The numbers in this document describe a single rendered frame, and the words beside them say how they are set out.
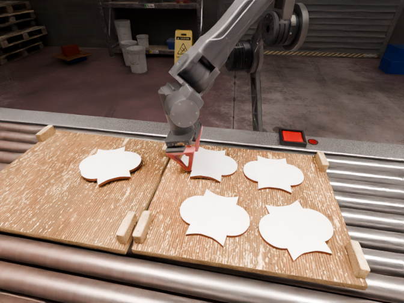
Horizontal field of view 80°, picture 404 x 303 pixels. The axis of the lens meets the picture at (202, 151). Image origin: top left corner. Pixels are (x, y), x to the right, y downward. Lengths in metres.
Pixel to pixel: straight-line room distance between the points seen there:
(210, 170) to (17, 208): 0.44
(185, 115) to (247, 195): 0.24
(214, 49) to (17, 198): 0.54
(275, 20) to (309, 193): 0.83
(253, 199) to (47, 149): 0.59
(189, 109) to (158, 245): 0.26
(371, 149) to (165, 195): 0.63
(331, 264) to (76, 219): 0.50
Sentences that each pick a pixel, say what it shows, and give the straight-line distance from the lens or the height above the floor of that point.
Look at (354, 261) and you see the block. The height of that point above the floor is 0.95.
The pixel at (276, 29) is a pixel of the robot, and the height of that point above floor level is 1.14.
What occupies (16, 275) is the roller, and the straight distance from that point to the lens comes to 0.58.
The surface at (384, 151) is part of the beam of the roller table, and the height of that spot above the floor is 0.91.
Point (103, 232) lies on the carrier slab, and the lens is 0.53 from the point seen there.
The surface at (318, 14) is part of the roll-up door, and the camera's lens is 5.39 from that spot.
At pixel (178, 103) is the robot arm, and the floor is 1.15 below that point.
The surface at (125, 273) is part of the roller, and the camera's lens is 0.50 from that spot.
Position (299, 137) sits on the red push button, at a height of 0.93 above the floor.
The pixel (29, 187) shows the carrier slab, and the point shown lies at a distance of 0.71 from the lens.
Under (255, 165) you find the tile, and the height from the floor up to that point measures 0.94.
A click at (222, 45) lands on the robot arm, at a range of 0.53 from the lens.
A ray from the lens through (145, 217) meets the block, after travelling 0.50.
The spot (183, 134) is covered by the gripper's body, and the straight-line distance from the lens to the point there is 0.56.
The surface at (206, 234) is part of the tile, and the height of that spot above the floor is 0.94.
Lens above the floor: 1.35
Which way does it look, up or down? 37 degrees down
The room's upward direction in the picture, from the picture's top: straight up
